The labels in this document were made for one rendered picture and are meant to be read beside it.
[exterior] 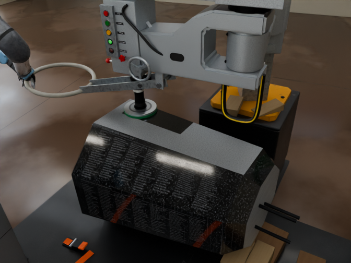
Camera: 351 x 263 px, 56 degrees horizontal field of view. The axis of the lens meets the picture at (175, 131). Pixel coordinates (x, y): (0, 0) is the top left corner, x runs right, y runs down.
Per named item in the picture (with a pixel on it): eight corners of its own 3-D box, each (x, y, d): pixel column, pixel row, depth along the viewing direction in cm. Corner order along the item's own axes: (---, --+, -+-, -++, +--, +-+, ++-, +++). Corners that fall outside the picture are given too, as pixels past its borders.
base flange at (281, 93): (233, 80, 279) (233, 74, 276) (291, 92, 258) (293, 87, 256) (208, 106, 244) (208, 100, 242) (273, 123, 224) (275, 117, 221)
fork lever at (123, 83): (178, 76, 203) (176, 68, 200) (164, 90, 188) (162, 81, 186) (95, 84, 238) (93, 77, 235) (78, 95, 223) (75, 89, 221)
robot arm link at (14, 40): (34, 46, 157) (37, 71, 220) (13, 26, 153) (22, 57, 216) (16, 62, 154) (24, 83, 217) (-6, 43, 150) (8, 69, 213)
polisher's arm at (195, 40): (264, 93, 184) (276, 1, 156) (253, 112, 167) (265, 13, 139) (149, 71, 211) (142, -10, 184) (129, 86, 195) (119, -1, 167)
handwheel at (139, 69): (159, 78, 189) (158, 52, 180) (150, 85, 182) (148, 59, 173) (136, 73, 194) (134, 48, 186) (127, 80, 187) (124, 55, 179)
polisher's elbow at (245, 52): (229, 57, 180) (231, 20, 169) (265, 60, 175) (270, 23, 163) (221, 71, 165) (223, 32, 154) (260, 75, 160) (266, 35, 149)
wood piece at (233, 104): (229, 100, 243) (230, 94, 240) (242, 102, 239) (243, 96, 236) (222, 114, 228) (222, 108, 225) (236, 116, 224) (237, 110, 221)
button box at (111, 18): (120, 56, 189) (114, 4, 173) (118, 58, 187) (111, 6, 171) (109, 54, 192) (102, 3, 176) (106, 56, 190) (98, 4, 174)
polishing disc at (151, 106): (118, 107, 219) (118, 105, 218) (144, 97, 230) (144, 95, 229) (135, 120, 205) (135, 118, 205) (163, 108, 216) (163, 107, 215)
